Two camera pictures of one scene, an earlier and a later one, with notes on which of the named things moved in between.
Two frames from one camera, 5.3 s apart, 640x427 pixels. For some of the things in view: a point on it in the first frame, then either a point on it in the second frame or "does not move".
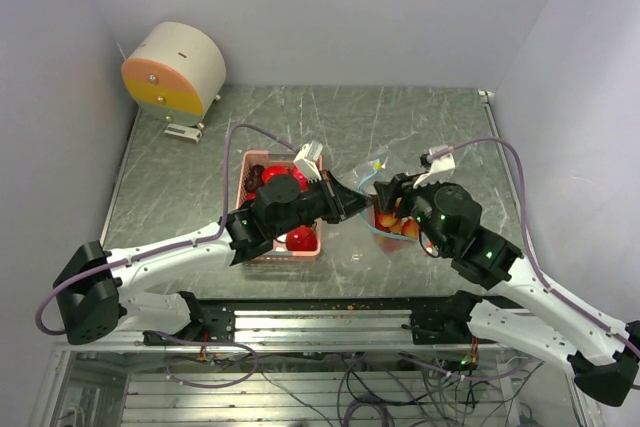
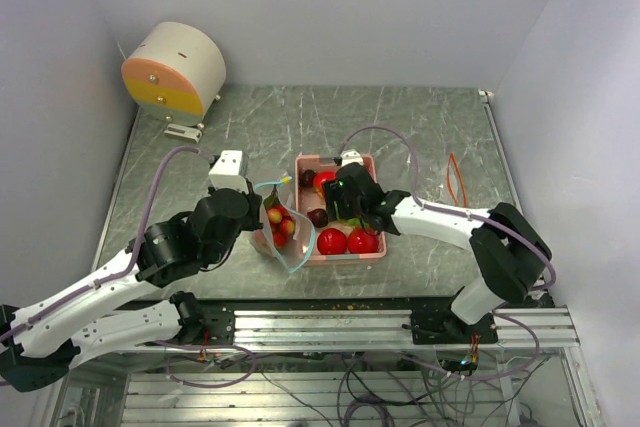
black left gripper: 351,203 -> 253,209
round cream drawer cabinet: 176,74 does not move
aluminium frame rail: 301,331 does not move
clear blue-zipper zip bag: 396,232 -> 286,233
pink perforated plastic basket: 268,158 -> 335,241
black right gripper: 399,186 -> 333,193
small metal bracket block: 182,132 does not move
